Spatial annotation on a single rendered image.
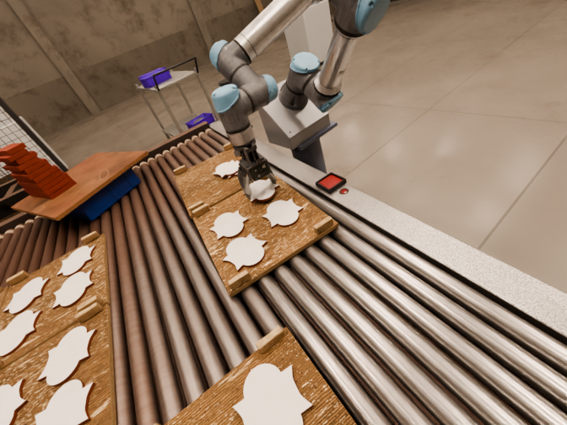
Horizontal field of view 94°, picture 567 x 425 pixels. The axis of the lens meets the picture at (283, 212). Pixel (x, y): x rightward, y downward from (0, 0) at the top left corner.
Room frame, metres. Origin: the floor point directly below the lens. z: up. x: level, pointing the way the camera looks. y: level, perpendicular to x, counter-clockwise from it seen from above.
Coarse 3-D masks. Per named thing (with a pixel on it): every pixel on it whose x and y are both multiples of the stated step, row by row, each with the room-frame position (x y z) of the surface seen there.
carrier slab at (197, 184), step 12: (216, 156) 1.28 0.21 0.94; (228, 156) 1.22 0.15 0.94; (192, 168) 1.24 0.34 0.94; (204, 168) 1.19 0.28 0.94; (180, 180) 1.16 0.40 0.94; (192, 180) 1.11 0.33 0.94; (204, 180) 1.07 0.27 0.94; (216, 180) 1.03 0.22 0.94; (228, 180) 0.99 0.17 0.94; (192, 192) 1.01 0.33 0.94; (204, 192) 0.97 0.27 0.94; (216, 192) 0.94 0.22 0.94; (228, 192) 0.90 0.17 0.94; (192, 204) 0.91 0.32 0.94; (216, 204) 0.87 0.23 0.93; (192, 216) 0.84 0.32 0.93
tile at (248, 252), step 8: (232, 240) 0.61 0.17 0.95; (240, 240) 0.60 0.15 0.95; (248, 240) 0.59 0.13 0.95; (256, 240) 0.57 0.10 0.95; (232, 248) 0.58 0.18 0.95; (240, 248) 0.57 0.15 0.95; (248, 248) 0.56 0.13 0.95; (256, 248) 0.54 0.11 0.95; (232, 256) 0.55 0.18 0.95; (240, 256) 0.53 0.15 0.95; (248, 256) 0.52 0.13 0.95; (256, 256) 0.51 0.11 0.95; (264, 256) 0.51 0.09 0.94; (240, 264) 0.51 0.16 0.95; (248, 264) 0.50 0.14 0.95; (256, 264) 0.49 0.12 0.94
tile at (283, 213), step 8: (280, 200) 0.72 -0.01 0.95; (272, 208) 0.69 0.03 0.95; (280, 208) 0.68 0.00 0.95; (288, 208) 0.66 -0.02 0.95; (296, 208) 0.65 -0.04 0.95; (264, 216) 0.67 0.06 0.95; (272, 216) 0.66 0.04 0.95; (280, 216) 0.64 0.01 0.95; (288, 216) 0.63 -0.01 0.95; (296, 216) 0.61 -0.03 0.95; (272, 224) 0.62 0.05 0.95; (280, 224) 0.60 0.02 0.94; (288, 224) 0.59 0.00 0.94
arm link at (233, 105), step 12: (228, 84) 0.79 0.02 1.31; (216, 96) 0.75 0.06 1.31; (228, 96) 0.74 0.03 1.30; (240, 96) 0.76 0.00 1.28; (216, 108) 0.76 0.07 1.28; (228, 108) 0.73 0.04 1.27; (240, 108) 0.74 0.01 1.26; (228, 120) 0.74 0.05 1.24; (240, 120) 0.74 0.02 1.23; (228, 132) 0.75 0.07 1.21
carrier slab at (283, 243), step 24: (240, 192) 0.87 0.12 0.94; (288, 192) 0.76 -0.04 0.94; (216, 216) 0.78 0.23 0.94; (312, 216) 0.60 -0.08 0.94; (216, 240) 0.65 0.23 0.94; (264, 240) 0.57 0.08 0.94; (288, 240) 0.54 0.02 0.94; (312, 240) 0.51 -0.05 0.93; (216, 264) 0.55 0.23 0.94; (264, 264) 0.49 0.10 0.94; (240, 288) 0.44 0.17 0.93
